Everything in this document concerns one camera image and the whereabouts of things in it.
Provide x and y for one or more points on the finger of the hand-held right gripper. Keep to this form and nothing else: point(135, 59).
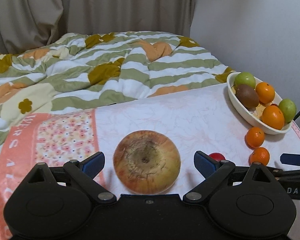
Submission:
point(295, 159)

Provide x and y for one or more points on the cream bowl with cartoon print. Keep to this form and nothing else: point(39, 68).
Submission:
point(242, 113)

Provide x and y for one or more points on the beige curtain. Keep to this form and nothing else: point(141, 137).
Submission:
point(90, 7)

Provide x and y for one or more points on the green lime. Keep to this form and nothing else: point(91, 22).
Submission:
point(288, 110)

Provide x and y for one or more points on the large yellowish apple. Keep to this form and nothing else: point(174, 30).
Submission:
point(147, 162)

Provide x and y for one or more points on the green striped floral blanket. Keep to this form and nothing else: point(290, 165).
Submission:
point(90, 67)

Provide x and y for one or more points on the medium orange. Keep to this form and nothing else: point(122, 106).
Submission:
point(265, 92)

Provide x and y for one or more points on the brown kiwi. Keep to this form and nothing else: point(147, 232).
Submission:
point(247, 96)

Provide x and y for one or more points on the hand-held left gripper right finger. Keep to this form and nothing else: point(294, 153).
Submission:
point(203, 163)

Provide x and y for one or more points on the round cherry tomato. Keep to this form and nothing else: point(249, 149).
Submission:
point(217, 156)

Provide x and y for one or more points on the small tangerine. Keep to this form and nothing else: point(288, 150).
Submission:
point(259, 156)
point(255, 136)

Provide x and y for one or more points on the green apple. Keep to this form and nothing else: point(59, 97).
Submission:
point(245, 80)

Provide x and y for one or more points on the large orange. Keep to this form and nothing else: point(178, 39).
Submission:
point(273, 117)

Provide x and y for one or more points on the pink floral tablecloth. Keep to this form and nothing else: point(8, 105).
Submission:
point(180, 115)

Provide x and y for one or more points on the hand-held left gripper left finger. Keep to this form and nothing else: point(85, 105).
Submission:
point(95, 163)

